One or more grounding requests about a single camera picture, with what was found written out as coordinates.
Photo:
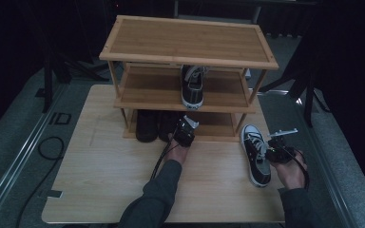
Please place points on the grey metal frame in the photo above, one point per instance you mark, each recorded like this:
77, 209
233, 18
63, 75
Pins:
256, 12

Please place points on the person's left hand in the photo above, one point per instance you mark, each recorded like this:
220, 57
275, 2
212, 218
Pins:
176, 153

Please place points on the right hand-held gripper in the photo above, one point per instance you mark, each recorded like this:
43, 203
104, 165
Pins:
280, 153

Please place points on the person's right hand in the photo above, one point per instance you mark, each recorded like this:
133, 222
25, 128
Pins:
291, 174

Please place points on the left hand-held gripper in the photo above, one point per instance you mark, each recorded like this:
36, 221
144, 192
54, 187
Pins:
184, 134

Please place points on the metal floor rail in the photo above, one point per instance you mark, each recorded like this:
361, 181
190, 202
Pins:
326, 164
19, 158

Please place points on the black metal stand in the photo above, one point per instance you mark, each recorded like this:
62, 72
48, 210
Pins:
309, 95
49, 79

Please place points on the wooden shoe rack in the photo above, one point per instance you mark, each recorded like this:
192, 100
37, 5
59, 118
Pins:
187, 41

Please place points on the black canvas sneaker white laces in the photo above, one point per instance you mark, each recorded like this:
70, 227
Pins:
258, 167
191, 91

